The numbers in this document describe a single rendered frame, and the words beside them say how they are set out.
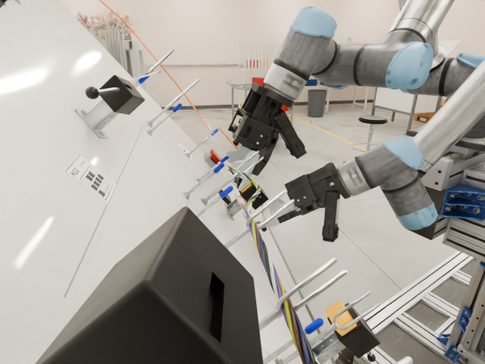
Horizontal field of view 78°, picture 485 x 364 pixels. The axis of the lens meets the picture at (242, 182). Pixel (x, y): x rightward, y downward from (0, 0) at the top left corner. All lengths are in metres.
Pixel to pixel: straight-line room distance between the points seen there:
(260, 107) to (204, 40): 8.27
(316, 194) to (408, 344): 1.11
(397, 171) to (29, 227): 0.59
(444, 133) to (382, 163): 0.19
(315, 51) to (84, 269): 0.50
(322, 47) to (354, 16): 9.75
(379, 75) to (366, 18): 9.95
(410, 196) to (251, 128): 0.34
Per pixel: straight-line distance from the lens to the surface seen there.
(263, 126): 0.59
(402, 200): 0.69
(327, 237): 0.69
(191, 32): 8.82
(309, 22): 0.60
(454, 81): 1.14
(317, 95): 7.65
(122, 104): 0.41
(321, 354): 0.57
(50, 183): 0.29
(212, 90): 8.90
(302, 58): 0.59
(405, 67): 0.59
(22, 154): 0.30
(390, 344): 1.65
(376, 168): 0.65
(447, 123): 0.79
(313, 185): 0.69
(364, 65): 0.62
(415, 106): 6.57
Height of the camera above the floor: 1.39
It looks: 23 degrees down
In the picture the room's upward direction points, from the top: straight up
